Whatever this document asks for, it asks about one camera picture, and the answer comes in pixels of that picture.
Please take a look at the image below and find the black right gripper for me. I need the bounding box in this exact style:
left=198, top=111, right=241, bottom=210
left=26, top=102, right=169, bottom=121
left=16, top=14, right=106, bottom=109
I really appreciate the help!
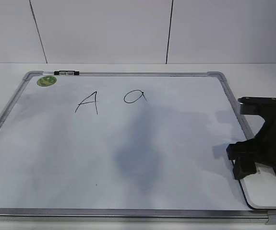
left=226, top=115, right=276, bottom=180

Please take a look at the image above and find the white whiteboard eraser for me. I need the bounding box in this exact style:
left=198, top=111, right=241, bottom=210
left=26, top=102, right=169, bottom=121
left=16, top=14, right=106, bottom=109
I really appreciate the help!
left=240, top=163, right=276, bottom=209

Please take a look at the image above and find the round green sticker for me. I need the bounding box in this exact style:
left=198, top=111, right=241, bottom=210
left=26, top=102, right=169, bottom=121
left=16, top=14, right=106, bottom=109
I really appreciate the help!
left=37, top=76, right=57, bottom=87

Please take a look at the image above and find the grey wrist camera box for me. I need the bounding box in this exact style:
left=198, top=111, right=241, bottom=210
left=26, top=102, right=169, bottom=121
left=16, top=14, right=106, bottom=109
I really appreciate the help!
left=238, top=96, right=276, bottom=117

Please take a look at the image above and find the white whiteboard with grey frame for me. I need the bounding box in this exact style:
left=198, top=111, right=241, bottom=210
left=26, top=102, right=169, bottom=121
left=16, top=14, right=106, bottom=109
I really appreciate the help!
left=0, top=71, right=276, bottom=225

